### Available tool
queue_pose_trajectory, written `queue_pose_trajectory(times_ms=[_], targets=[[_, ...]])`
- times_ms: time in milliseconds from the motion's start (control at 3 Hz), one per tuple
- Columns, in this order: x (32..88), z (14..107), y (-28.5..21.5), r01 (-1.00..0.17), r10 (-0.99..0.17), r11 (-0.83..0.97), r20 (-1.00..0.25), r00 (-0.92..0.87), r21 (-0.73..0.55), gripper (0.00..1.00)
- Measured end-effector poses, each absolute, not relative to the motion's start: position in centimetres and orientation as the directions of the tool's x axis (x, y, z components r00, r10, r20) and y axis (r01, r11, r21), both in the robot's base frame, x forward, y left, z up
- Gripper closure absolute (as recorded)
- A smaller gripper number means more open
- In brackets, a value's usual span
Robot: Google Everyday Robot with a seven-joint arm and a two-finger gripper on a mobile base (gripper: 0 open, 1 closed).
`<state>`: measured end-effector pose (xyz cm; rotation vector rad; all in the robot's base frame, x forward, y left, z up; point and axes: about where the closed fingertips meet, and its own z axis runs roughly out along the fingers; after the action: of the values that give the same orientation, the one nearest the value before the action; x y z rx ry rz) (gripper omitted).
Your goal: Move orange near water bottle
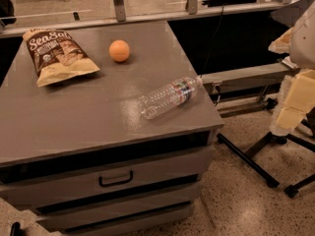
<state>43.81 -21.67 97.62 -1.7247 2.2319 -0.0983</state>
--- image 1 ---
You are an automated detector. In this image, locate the black drawer handle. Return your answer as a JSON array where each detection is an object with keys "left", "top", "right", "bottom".
[{"left": 97, "top": 170, "right": 134, "bottom": 188}]

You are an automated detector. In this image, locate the grey drawer cabinet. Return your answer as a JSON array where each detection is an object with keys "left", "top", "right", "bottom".
[{"left": 0, "top": 22, "right": 222, "bottom": 236}]

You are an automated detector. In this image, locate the orange fruit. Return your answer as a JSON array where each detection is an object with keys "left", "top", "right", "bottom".
[{"left": 109, "top": 40, "right": 130, "bottom": 62}]

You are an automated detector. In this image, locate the sea salt chips bag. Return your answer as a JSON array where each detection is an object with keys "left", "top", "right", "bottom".
[{"left": 23, "top": 29, "right": 99, "bottom": 87}]

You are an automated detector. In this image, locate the clear plastic water bottle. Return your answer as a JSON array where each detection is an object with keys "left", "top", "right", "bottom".
[{"left": 139, "top": 77, "right": 203, "bottom": 119}]

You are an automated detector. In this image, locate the metal railing frame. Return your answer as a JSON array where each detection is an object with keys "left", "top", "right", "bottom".
[{"left": 0, "top": 0, "right": 299, "bottom": 38}]

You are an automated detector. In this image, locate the black tripod stand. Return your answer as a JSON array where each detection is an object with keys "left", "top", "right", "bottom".
[{"left": 216, "top": 86, "right": 315, "bottom": 199}]

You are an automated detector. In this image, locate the small white label box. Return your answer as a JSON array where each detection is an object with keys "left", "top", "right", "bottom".
[{"left": 282, "top": 56, "right": 298, "bottom": 69}]

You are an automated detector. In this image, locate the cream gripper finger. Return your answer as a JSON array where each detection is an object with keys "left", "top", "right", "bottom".
[
  {"left": 270, "top": 69, "right": 315, "bottom": 137},
  {"left": 268, "top": 29, "right": 292, "bottom": 54}
]

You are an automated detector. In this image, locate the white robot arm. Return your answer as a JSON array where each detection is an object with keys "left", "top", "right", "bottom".
[{"left": 268, "top": 2, "right": 315, "bottom": 136}]

